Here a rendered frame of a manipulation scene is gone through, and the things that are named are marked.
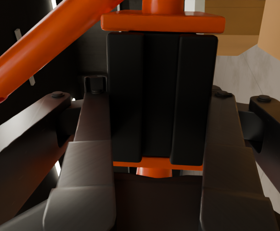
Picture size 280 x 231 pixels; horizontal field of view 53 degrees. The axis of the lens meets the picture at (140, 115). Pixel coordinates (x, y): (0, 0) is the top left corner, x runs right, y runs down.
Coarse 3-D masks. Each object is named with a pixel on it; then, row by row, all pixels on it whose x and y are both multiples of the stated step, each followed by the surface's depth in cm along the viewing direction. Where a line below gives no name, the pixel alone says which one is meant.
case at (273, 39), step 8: (272, 0) 33; (264, 8) 35; (272, 8) 33; (264, 16) 35; (272, 16) 33; (264, 24) 35; (272, 24) 32; (264, 32) 35; (272, 32) 32; (264, 40) 35; (272, 40) 32; (264, 48) 35; (272, 48) 32
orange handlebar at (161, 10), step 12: (144, 0) 14; (156, 0) 14; (168, 0) 14; (180, 0) 14; (144, 12) 14; (156, 12) 14; (168, 12) 14; (180, 12) 14; (144, 168) 18; (156, 168) 17
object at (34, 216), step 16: (128, 176) 7; (144, 176) 7; (176, 176) 7; (192, 176) 7; (128, 192) 7; (144, 192) 7; (160, 192) 7; (176, 192) 7; (192, 192) 7; (32, 208) 6; (128, 208) 6; (144, 208) 6; (160, 208) 6; (176, 208) 6; (192, 208) 6; (16, 224) 6; (32, 224) 6; (128, 224) 6; (144, 224) 6; (160, 224) 6; (176, 224) 6; (192, 224) 6
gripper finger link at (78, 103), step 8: (72, 104) 14; (80, 104) 14; (64, 112) 13; (72, 112) 13; (56, 120) 13; (64, 120) 13; (72, 120) 14; (56, 128) 14; (64, 128) 14; (72, 128) 14
